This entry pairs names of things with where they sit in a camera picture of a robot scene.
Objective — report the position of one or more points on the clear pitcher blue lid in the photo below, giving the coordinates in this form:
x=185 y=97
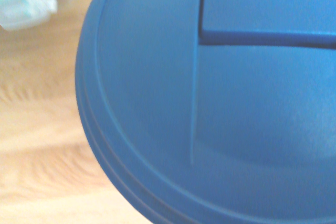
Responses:
x=183 y=103

